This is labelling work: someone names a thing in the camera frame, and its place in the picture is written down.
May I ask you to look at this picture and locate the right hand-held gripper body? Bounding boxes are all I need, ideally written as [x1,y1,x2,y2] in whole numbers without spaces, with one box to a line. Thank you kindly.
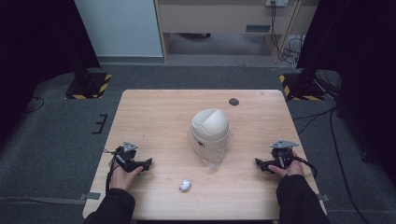
[269,138,300,171]

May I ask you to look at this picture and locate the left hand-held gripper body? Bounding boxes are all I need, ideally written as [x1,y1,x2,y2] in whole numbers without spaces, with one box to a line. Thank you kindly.
[113,141,143,173]

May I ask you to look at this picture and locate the white paper ball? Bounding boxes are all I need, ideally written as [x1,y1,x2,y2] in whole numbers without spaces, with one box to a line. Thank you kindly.
[178,178,192,193]

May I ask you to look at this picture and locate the beige swing-lid trash bin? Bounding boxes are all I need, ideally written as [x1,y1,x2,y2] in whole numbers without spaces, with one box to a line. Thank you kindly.
[190,107,231,158]

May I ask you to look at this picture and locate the person's right hand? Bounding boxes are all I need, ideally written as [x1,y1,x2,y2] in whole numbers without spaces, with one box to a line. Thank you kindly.
[267,151,305,179]

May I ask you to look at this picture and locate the person's left hand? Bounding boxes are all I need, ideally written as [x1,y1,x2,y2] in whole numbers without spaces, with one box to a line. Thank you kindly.
[109,160,145,191]

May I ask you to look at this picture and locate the clear plastic bin liner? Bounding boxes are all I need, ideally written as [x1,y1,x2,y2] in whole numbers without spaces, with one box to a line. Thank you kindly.
[187,128,233,171]

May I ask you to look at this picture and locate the striped-edge black stand base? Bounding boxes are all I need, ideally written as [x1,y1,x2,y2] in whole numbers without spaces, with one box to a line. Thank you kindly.
[278,72,327,102]
[64,72,113,101]

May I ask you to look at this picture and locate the black curtain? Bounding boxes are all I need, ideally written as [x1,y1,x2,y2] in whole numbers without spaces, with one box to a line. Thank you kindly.
[296,0,396,188]
[0,0,102,147]

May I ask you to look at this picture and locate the white panel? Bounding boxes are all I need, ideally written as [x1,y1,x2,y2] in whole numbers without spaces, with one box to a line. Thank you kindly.
[73,0,164,58]

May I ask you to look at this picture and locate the grey power strip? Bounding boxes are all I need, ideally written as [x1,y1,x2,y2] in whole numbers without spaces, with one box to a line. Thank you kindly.
[264,0,290,8]

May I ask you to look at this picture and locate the left hand-held gripper cable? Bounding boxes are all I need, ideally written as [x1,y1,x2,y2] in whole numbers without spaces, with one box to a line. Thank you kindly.
[103,148,121,193]

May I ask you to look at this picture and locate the hand-held gripper cable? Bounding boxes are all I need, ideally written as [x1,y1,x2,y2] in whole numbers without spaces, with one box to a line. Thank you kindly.
[103,148,121,193]
[291,154,318,180]

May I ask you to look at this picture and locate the right hand-held gripper cable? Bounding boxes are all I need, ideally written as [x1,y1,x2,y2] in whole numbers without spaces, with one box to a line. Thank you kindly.
[291,154,318,180]

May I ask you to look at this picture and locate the black floor cable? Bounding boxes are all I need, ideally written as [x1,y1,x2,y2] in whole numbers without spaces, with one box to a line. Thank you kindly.
[291,106,339,136]
[21,95,46,116]
[329,106,372,224]

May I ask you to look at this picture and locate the black cable bundle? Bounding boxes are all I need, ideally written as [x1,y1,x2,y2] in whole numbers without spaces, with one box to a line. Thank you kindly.
[270,2,306,73]

